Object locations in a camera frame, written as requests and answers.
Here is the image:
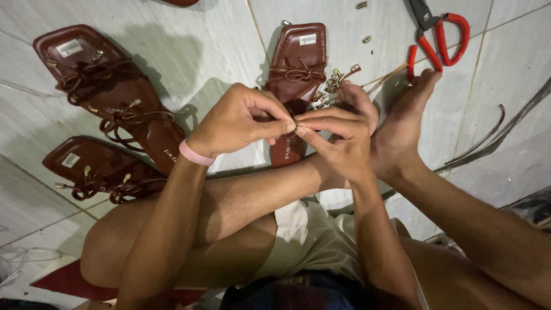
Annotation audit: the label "bundle of dark strap strips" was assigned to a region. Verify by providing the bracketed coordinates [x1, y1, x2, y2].
[434, 77, 551, 175]

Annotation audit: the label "pile of gold lace tips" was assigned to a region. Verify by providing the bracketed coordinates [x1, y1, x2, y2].
[311, 63, 362, 109]

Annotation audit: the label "brown lace-up sandal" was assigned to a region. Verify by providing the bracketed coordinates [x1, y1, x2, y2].
[33, 24, 187, 177]
[42, 135, 169, 205]

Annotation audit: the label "white shorts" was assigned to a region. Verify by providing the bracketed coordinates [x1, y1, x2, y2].
[252, 200, 364, 286]

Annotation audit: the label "person's leg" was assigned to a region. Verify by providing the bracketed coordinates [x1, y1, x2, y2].
[379, 170, 551, 310]
[79, 154, 349, 290]

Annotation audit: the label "red tool handle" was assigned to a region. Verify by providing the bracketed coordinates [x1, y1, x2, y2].
[406, 44, 418, 82]

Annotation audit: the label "curved dark strap strip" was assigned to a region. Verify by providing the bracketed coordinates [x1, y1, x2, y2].
[444, 104, 506, 167]

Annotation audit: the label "person's right foot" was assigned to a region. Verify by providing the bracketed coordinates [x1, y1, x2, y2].
[370, 68, 443, 183]

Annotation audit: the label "pink wristband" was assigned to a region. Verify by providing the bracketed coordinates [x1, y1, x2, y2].
[179, 139, 217, 167]

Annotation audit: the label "red-handled pliers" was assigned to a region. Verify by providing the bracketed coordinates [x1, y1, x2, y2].
[407, 0, 471, 73]

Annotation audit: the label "person's left hand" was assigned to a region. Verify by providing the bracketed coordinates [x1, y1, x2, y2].
[186, 82, 298, 161]

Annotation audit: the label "thin tan strip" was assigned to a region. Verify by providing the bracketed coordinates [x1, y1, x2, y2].
[361, 63, 409, 96]

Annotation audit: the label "brown sandal with bow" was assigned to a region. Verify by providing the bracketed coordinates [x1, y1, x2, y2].
[264, 22, 329, 168]

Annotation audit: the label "dark blue shirt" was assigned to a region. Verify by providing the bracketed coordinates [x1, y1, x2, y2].
[220, 270, 371, 310]

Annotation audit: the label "person's right leg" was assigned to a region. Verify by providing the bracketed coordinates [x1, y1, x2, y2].
[379, 170, 551, 310]

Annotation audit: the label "person's left leg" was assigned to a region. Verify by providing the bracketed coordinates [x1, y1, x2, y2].
[79, 154, 349, 290]

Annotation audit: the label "clear plastic bag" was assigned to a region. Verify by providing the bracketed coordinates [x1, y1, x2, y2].
[0, 245, 63, 288]

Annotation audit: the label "red flat box lid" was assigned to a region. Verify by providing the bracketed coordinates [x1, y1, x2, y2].
[29, 258, 208, 307]

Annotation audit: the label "person's right hand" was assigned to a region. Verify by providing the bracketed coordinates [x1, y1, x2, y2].
[295, 106, 379, 187]

